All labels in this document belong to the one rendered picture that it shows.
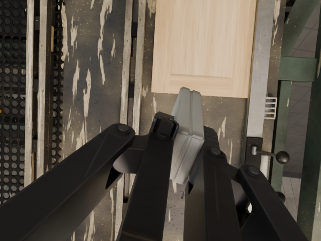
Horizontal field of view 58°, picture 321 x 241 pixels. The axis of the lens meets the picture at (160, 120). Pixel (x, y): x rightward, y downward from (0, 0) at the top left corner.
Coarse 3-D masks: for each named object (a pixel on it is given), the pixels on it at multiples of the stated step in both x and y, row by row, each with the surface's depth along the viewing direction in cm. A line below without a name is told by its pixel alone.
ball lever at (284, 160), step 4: (252, 148) 91; (256, 148) 91; (252, 152) 91; (256, 152) 91; (260, 152) 89; (264, 152) 88; (268, 152) 87; (280, 152) 82; (284, 152) 82; (276, 156) 83; (280, 156) 81; (284, 156) 81; (288, 156) 81; (280, 160) 81; (284, 160) 81; (288, 160) 81
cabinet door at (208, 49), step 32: (160, 0) 90; (192, 0) 90; (224, 0) 90; (256, 0) 90; (160, 32) 91; (192, 32) 91; (224, 32) 91; (160, 64) 92; (192, 64) 92; (224, 64) 92; (224, 96) 93
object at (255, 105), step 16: (272, 0) 88; (256, 16) 90; (272, 16) 89; (256, 32) 89; (256, 48) 90; (256, 64) 90; (256, 80) 91; (256, 96) 91; (256, 112) 92; (256, 128) 92
